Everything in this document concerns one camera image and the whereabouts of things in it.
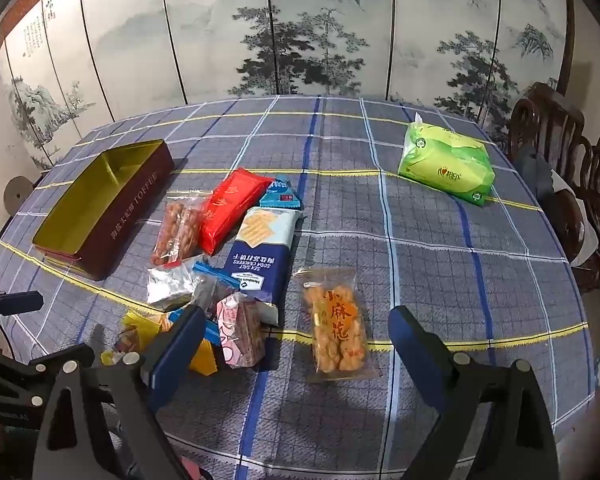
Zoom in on clear bag of red peanuts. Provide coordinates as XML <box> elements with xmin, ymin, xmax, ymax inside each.
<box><xmin>149</xmin><ymin>191</ymin><xmax>213</xmax><ymax>268</ymax></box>

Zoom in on round stone disc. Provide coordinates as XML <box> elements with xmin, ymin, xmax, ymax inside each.
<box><xmin>2</xmin><ymin>176</ymin><xmax>34</xmax><ymax>216</ymax></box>

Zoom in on clear bag of fried twists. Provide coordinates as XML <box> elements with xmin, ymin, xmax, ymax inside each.
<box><xmin>292</xmin><ymin>267</ymin><xmax>381</xmax><ymax>383</ymax></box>

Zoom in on blue plaid tablecloth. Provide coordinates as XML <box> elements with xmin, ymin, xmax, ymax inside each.
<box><xmin>0</xmin><ymin>95</ymin><xmax>598</xmax><ymax>480</ymax></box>

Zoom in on painted landscape folding screen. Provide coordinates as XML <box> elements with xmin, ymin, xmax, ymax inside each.
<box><xmin>0</xmin><ymin>0</ymin><xmax>576</xmax><ymax>171</ymax></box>

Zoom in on small orange snack packet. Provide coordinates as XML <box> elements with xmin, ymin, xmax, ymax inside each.
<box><xmin>100</xmin><ymin>332</ymin><xmax>142</xmax><ymax>367</ymax></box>

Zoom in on maroon tin box gold inside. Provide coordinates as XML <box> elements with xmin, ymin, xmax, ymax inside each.
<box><xmin>31</xmin><ymin>139</ymin><xmax>176</xmax><ymax>282</ymax></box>

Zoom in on dark wooden chair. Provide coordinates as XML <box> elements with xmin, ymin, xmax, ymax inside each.
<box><xmin>507</xmin><ymin>82</ymin><xmax>592</xmax><ymax>176</ymax></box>
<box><xmin>555</xmin><ymin>134</ymin><xmax>600</xmax><ymax>313</ymax></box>

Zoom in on pink patterned snack packet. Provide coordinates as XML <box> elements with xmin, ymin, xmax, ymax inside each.
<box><xmin>215</xmin><ymin>292</ymin><xmax>267</xmax><ymax>370</ymax></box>

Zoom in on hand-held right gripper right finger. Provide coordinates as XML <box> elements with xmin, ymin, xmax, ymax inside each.
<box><xmin>388</xmin><ymin>305</ymin><xmax>561</xmax><ymax>480</ymax></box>

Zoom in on clear packet of dark seeds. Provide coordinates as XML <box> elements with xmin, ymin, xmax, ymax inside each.
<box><xmin>192</xmin><ymin>262</ymin><xmax>241</xmax><ymax>318</ymax></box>

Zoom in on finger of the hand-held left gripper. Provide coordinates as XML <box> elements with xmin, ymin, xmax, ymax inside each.
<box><xmin>27</xmin><ymin>342</ymin><xmax>97</xmax><ymax>378</ymax></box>
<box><xmin>0</xmin><ymin>285</ymin><xmax>44</xmax><ymax>317</ymax></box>

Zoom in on blue and white cracker packet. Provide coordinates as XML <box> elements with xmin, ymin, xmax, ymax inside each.
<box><xmin>223</xmin><ymin>206</ymin><xmax>303</xmax><ymax>326</ymax></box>

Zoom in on red snack packet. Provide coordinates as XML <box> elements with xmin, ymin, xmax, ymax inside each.
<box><xmin>198</xmin><ymin>167</ymin><xmax>276</xmax><ymax>257</ymax></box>

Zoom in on small blue triangular packet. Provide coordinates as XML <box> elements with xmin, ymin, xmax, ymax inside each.
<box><xmin>258</xmin><ymin>176</ymin><xmax>303</xmax><ymax>211</ymax></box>

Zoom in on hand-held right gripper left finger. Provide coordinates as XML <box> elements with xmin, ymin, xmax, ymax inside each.
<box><xmin>32</xmin><ymin>304</ymin><xmax>207</xmax><ymax>480</ymax></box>

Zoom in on grey cloth on chair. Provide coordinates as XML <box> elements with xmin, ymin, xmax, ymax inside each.
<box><xmin>517</xmin><ymin>145</ymin><xmax>563</xmax><ymax>211</ymax></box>

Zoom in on green white snack bag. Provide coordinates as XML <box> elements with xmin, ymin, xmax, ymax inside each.
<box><xmin>397</xmin><ymin>112</ymin><xmax>496</xmax><ymax>208</ymax></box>

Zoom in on yellow snack packet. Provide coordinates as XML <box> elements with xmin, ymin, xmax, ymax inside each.
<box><xmin>122</xmin><ymin>310</ymin><xmax>165</xmax><ymax>356</ymax></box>
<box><xmin>187</xmin><ymin>337</ymin><xmax>219</xmax><ymax>376</ymax></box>

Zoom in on silver foil snack packet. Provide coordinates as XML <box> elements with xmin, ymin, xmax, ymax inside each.
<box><xmin>146</xmin><ymin>262</ymin><xmax>201</xmax><ymax>312</ymax></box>

